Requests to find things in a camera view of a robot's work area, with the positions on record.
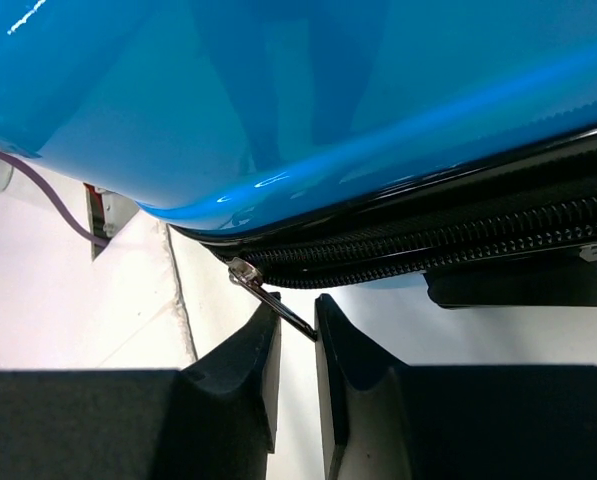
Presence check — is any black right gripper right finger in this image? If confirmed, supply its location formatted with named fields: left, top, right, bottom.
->
left=315, top=295, right=597, bottom=479

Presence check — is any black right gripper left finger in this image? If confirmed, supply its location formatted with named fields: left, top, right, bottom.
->
left=0, top=306, right=281, bottom=479

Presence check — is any dark blue suitcase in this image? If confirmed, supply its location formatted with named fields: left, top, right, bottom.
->
left=0, top=1, right=597, bottom=308

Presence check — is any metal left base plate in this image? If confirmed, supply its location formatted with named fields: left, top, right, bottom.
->
left=84, top=183, right=138, bottom=243

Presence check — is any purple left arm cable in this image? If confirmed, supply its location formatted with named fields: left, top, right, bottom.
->
left=0, top=142, right=110, bottom=247

